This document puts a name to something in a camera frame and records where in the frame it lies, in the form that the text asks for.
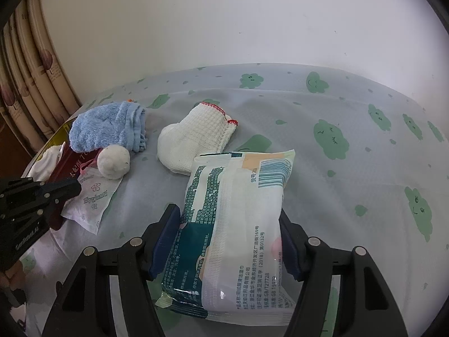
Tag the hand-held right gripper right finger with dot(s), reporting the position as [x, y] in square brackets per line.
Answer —
[291, 252]

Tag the green cloud print tablecloth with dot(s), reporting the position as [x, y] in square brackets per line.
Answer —
[350, 182]

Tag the white pompom ball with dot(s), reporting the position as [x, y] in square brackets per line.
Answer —
[112, 163]

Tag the red and gold tin box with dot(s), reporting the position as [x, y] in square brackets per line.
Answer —
[68, 166]

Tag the white floral pad packet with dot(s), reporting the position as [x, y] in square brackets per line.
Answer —
[91, 200]

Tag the blue fluffy towel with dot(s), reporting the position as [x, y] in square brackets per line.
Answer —
[98, 126]

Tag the person's left hand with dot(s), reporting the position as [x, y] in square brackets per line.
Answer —
[8, 278]

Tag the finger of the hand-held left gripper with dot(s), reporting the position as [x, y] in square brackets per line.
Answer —
[17, 187]
[63, 189]

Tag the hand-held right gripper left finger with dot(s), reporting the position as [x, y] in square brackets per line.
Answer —
[165, 242]

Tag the beige patterned curtain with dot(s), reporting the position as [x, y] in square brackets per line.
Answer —
[35, 87]

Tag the white waffle knit sock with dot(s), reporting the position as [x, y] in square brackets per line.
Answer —
[189, 137]

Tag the wet wipes packet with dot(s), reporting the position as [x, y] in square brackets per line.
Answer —
[238, 224]

